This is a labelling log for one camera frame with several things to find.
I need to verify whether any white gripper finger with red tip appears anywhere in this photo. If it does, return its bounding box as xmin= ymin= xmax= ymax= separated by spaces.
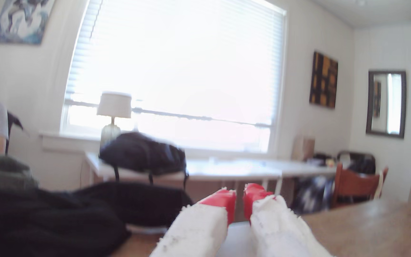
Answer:
xmin=149 ymin=187 xmax=237 ymax=257
xmin=243 ymin=183 xmax=335 ymax=257

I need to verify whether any black white patterned bag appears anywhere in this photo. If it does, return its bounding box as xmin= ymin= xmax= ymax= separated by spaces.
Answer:
xmin=291 ymin=176 xmax=334 ymax=215

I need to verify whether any white long table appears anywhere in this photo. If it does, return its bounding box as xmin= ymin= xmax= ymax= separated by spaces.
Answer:
xmin=84 ymin=152 xmax=338 ymax=195

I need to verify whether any brown cardboard box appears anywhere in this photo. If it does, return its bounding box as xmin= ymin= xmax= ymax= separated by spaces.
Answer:
xmin=291 ymin=136 xmax=315 ymax=162

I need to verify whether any brown wooden chair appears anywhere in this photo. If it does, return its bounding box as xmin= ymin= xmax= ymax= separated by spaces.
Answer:
xmin=331 ymin=163 xmax=389 ymax=208

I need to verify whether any black backpack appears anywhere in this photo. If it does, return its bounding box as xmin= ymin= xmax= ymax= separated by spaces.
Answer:
xmin=99 ymin=132 xmax=189 ymax=190

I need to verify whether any black cloth jacket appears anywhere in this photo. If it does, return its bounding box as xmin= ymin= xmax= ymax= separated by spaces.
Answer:
xmin=0 ymin=181 xmax=193 ymax=257

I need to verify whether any table lamp white shade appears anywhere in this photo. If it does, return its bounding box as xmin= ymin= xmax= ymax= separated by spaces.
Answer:
xmin=97 ymin=92 xmax=132 ymax=150

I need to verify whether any window with white blinds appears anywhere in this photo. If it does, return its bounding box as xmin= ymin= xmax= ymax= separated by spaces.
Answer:
xmin=64 ymin=0 xmax=286 ymax=154

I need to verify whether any gray fabric bundle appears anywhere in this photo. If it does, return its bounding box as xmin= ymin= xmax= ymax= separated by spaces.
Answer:
xmin=0 ymin=156 xmax=38 ymax=191

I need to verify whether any black chair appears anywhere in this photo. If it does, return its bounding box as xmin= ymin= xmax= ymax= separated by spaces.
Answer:
xmin=6 ymin=111 xmax=24 ymax=154

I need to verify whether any dark framed wall mirror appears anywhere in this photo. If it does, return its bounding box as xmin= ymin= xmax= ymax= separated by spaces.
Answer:
xmin=365 ymin=70 xmax=407 ymax=139

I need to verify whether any dark orange wall painting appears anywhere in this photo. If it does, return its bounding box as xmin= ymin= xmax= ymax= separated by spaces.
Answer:
xmin=309 ymin=51 xmax=339 ymax=109

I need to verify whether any blue abstract wall painting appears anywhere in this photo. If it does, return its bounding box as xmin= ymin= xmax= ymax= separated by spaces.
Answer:
xmin=0 ymin=0 xmax=55 ymax=46

